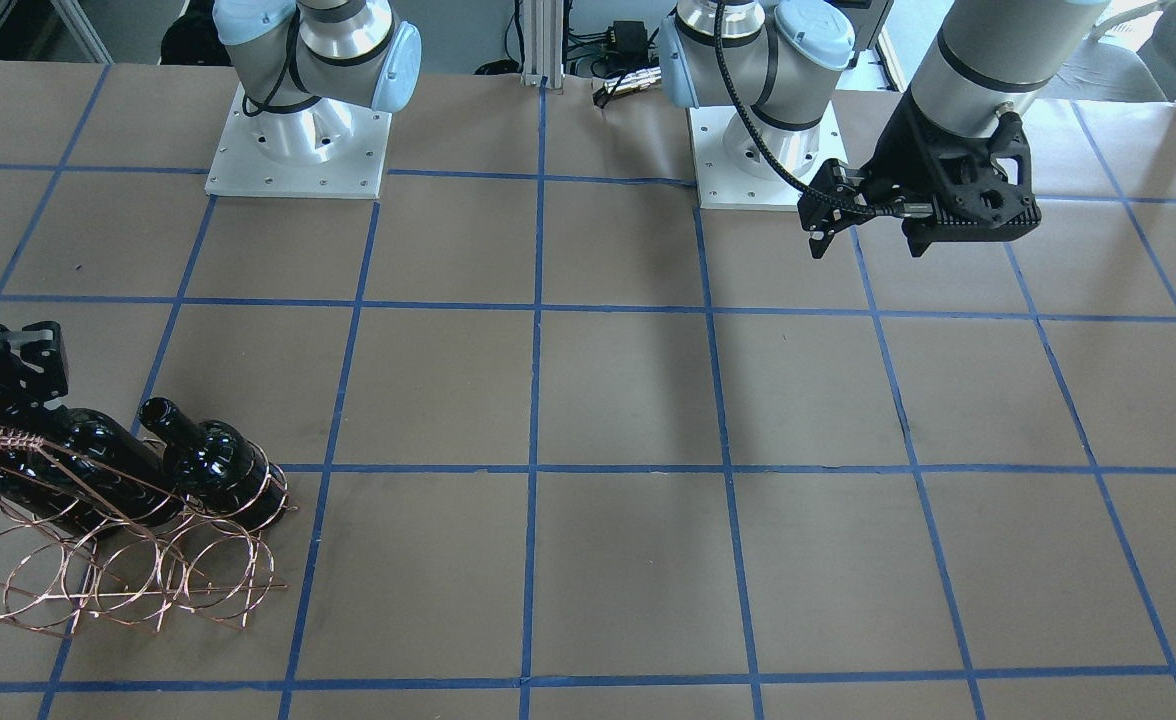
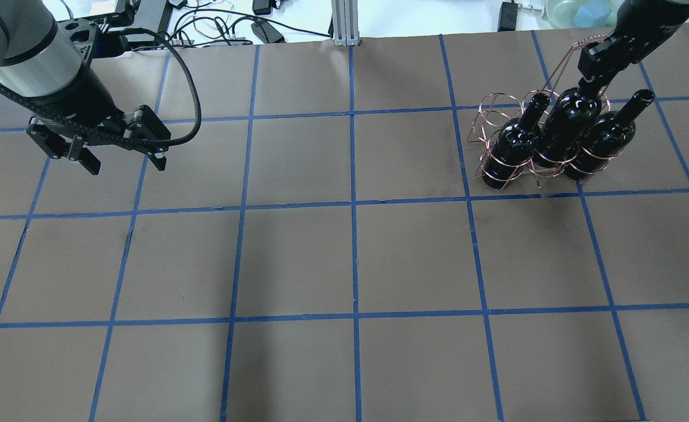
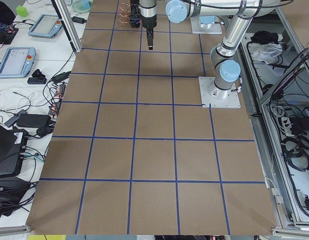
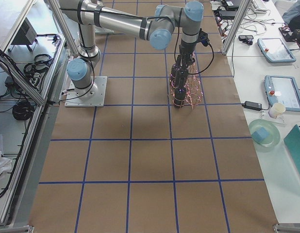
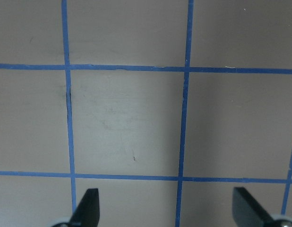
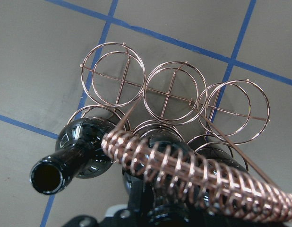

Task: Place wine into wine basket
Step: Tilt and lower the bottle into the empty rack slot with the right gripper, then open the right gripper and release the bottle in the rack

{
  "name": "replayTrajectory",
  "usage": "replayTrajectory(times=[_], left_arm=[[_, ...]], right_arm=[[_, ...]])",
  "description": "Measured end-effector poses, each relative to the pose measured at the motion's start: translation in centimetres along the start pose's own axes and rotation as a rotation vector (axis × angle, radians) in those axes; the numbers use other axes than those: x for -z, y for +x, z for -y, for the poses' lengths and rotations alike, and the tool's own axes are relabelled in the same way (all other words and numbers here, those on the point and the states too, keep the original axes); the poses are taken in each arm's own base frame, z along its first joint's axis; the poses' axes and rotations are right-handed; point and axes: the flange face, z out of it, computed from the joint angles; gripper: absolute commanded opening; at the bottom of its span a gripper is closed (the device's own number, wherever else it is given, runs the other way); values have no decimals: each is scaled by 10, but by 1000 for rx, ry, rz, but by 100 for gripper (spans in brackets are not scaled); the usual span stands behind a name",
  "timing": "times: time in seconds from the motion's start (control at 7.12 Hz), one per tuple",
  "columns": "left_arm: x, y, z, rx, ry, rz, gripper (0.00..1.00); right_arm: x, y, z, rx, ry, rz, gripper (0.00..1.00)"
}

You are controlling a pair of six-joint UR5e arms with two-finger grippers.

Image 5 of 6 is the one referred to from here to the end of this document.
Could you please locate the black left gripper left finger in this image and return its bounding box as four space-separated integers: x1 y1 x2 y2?
69 188 100 227

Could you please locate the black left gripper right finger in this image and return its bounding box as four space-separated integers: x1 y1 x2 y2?
232 187 278 227

